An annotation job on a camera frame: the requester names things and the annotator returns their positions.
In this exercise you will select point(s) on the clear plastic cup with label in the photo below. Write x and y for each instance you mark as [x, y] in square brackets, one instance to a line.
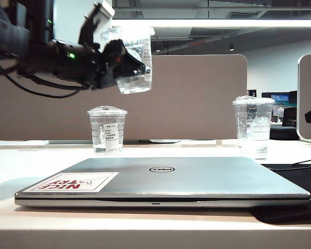
[98, 129]

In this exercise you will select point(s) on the silver Dell laptop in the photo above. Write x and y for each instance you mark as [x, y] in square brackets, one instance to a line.
[197, 179]

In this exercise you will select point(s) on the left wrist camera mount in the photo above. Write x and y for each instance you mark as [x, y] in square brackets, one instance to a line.
[92, 26]

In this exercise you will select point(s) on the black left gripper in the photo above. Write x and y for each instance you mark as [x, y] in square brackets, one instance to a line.
[77, 62]

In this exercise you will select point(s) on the wide brown desk partition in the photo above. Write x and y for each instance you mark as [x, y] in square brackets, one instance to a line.
[191, 103]

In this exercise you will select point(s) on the background computer monitor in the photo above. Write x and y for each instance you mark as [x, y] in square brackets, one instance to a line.
[280, 98]

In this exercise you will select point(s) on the black ceiling spot lamp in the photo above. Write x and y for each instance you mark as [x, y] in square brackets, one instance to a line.
[231, 47]

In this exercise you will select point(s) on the white ceiling light strip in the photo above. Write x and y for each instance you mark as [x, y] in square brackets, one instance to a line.
[223, 23]

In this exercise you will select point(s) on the black number sign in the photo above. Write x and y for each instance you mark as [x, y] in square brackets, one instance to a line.
[252, 93]

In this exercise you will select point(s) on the short clear plastic cup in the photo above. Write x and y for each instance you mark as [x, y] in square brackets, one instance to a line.
[134, 85]

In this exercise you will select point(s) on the tall clear plastic cup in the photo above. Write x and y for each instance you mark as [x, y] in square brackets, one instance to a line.
[252, 135]

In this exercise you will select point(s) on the black office chair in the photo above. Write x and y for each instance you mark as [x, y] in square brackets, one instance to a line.
[289, 116]

